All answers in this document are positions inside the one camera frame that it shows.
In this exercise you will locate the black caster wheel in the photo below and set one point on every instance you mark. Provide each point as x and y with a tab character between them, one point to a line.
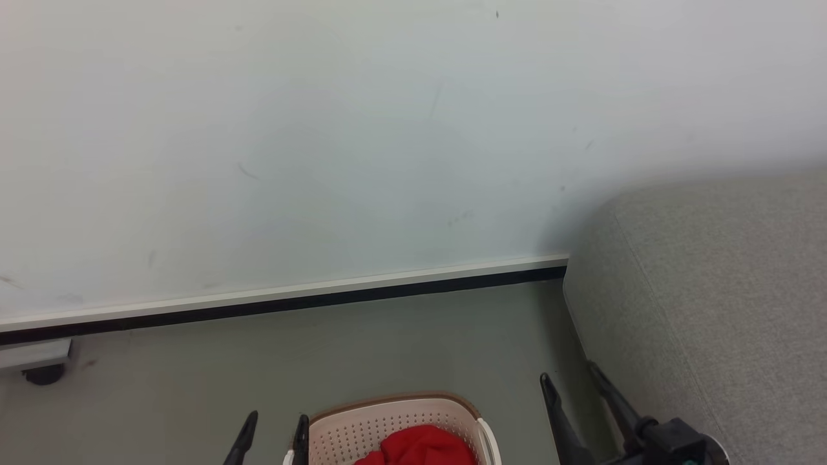
44	374

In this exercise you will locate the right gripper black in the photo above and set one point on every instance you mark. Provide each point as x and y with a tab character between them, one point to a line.
675	445

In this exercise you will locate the cream perforated laundry basket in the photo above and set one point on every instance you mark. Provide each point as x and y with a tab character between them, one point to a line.
358	429

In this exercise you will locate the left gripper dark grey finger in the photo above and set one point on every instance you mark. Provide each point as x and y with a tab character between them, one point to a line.
301	445
242	445

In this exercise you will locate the red garment with white print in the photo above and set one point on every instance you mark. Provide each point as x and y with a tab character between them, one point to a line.
420	449

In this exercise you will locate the white and black baseboard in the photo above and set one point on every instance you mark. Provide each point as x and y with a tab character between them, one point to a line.
291	300

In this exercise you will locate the grey fabric sofa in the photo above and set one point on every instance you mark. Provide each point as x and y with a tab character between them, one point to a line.
711	290

